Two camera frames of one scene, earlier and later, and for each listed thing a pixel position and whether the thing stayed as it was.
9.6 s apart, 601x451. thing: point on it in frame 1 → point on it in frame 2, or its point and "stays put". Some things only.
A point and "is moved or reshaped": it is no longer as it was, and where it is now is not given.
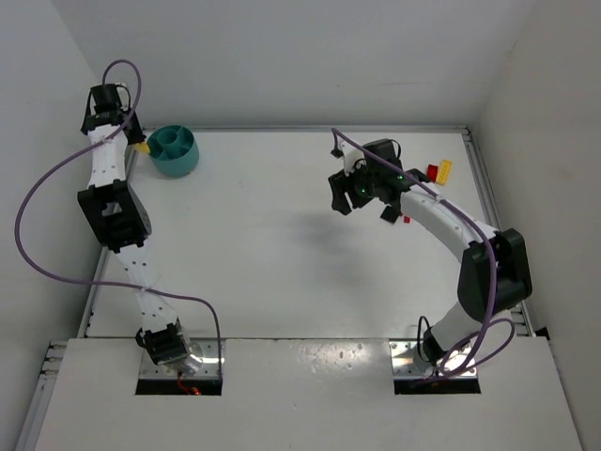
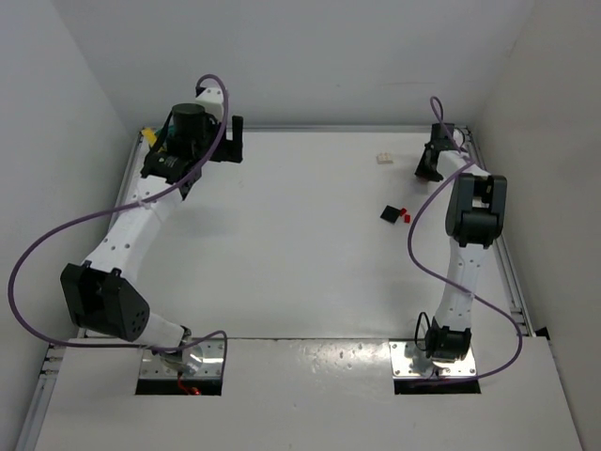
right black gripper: (342, 189) → (435, 153)
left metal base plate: (211, 367) stays put
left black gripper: (133, 132) → (228, 150)
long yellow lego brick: (443, 172) is moved or reshaped
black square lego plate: (390, 214) stays put
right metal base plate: (409, 361) stays put
